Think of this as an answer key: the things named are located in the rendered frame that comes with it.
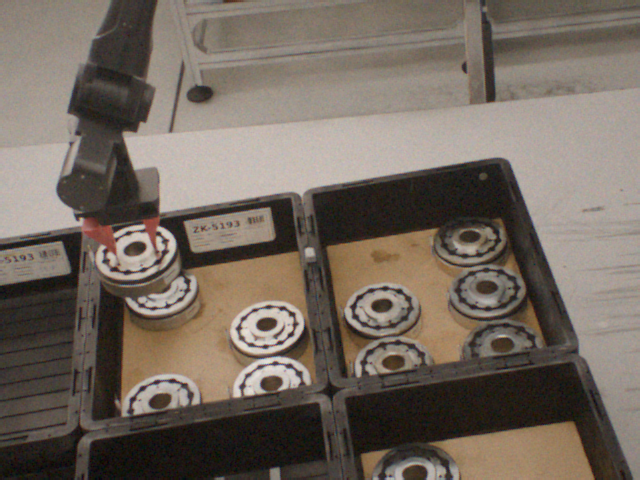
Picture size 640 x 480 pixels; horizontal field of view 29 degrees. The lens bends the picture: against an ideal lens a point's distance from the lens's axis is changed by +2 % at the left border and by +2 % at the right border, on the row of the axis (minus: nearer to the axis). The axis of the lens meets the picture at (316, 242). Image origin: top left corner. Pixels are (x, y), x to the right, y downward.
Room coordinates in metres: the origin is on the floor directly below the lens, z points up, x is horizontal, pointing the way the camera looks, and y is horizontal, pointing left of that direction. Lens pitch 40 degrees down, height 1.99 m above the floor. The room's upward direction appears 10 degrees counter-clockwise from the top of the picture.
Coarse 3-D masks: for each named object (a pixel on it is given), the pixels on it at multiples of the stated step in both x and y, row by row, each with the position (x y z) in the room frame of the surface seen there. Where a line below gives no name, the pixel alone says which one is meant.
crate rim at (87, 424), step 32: (288, 192) 1.41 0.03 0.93; (128, 224) 1.40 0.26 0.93; (96, 256) 1.34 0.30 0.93; (96, 288) 1.27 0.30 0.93; (96, 320) 1.20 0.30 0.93; (96, 352) 1.15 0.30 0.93; (320, 352) 1.08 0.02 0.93; (320, 384) 1.02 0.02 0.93; (128, 416) 1.02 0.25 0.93; (160, 416) 1.02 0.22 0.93
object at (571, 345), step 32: (480, 160) 1.40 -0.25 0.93; (320, 192) 1.40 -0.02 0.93; (512, 192) 1.32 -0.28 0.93; (320, 256) 1.25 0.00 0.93; (544, 256) 1.18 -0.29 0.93; (320, 288) 1.19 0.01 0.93; (320, 320) 1.13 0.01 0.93; (512, 352) 1.02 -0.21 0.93; (544, 352) 1.01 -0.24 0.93; (576, 352) 1.01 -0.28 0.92; (352, 384) 1.01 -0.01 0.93
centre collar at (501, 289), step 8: (472, 280) 1.23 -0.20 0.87; (480, 280) 1.22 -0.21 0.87; (488, 280) 1.22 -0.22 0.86; (496, 280) 1.22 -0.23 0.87; (472, 288) 1.21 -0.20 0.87; (504, 288) 1.20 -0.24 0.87; (472, 296) 1.20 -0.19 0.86; (480, 296) 1.19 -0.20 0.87; (488, 296) 1.19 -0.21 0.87; (496, 296) 1.19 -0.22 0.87
